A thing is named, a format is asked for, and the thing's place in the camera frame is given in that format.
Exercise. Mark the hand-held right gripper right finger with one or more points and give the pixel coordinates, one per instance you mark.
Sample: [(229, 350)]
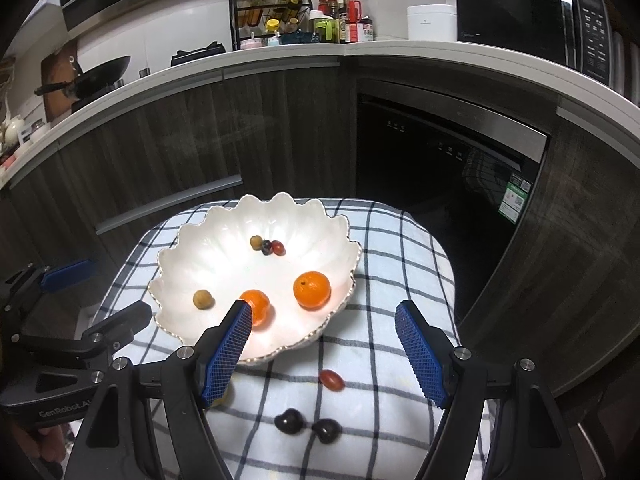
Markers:
[(421, 357)]

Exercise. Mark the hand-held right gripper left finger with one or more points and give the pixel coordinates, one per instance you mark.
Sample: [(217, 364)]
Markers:
[(225, 352)]

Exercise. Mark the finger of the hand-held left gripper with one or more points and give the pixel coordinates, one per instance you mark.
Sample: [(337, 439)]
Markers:
[(125, 320), (67, 275)]

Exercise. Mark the small orange mandarin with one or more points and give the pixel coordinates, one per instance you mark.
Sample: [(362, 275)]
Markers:
[(260, 308)]

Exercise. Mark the white scalloped bowl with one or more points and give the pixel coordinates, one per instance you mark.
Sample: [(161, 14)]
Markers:
[(220, 265)]

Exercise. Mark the large orange mandarin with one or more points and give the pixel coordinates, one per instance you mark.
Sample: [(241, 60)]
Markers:
[(311, 290)]

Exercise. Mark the small dark grape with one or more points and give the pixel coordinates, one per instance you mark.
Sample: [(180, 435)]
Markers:
[(267, 247)]

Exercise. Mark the red grape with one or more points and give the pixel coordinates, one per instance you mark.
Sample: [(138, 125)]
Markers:
[(279, 248), (331, 380)]

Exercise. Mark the person's left hand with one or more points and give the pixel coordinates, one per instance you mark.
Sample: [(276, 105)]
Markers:
[(50, 442)]

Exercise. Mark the white checked cloth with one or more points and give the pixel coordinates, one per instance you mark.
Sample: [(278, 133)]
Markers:
[(390, 270)]

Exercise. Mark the dark purple grape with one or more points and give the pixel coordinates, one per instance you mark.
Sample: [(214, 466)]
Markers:
[(327, 431), (289, 420)]

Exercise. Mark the white teapot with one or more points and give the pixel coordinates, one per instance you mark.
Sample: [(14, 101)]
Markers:
[(12, 130)]

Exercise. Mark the black built-in dishwasher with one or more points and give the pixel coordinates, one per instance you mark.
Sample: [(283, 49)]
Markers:
[(425, 200)]

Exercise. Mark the dark wood cabinet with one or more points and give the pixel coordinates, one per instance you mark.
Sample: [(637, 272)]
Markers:
[(165, 130)]

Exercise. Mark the green energy sticker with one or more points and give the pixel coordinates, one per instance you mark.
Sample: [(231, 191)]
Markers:
[(516, 200)]

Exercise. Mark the black wok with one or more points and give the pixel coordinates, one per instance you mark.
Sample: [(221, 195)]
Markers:
[(100, 77)]

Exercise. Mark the brown cutting board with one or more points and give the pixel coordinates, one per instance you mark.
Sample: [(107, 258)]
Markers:
[(57, 67)]

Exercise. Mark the black stove grate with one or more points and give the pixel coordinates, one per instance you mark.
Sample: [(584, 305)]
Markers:
[(197, 55)]

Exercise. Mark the yellow lidded jar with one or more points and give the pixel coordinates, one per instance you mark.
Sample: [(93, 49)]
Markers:
[(272, 32)]

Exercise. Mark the teal dish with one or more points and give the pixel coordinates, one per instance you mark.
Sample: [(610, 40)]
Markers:
[(300, 38)]

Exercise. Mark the white round container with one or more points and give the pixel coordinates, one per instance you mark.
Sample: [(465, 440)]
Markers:
[(431, 22)]

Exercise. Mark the green lidded container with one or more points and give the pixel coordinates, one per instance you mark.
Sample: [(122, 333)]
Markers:
[(322, 27)]

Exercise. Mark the dark glass bottle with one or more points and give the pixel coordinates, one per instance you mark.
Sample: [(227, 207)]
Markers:
[(343, 22)]

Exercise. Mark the black microwave oven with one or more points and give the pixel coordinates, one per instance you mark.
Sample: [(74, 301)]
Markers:
[(505, 15)]

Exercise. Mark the red lidded jar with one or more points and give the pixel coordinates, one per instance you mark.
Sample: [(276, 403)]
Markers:
[(327, 6)]

